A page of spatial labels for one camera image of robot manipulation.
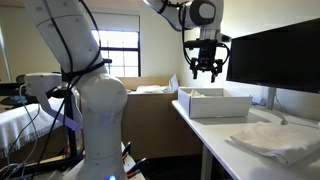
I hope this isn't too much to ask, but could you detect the wooden crate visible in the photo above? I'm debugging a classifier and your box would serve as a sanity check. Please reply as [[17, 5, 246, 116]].
[[120, 76, 202, 159]]

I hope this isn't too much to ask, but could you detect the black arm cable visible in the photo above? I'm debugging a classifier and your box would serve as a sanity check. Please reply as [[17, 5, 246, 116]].
[[29, 0, 113, 180]]

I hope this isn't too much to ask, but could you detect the folded white cloth on table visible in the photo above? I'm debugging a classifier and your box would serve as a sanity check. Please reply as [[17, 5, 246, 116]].
[[230, 122, 320, 166]]

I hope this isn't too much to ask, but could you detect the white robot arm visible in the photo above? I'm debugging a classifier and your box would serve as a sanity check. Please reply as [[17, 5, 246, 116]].
[[23, 0, 224, 180]]

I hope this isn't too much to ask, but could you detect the white camera on stand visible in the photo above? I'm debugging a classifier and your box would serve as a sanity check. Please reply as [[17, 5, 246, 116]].
[[24, 73, 82, 131]]

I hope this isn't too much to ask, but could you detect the table with white tablecloth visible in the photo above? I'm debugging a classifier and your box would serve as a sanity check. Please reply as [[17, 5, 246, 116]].
[[0, 104, 54, 158]]

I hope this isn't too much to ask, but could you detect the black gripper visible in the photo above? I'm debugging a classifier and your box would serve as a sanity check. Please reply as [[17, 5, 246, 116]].
[[184, 40, 230, 83]]

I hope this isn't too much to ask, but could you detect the white desk leg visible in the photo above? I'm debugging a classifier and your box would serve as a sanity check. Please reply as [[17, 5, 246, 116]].
[[200, 146, 213, 180]]

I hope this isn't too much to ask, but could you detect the white cloth in box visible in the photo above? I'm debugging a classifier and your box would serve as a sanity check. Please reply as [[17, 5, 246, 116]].
[[190, 89, 207, 98]]

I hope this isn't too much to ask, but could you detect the silver monitor stand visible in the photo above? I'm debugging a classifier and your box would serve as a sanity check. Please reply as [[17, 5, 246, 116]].
[[258, 87, 289, 126]]

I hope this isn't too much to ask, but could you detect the black monitor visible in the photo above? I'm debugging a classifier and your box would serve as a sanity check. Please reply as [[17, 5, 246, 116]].
[[227, 19, 320, 93]]

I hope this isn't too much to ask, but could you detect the white cardboard box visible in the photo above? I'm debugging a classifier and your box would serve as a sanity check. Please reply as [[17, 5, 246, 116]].
[[178, 87, 252, 119]]

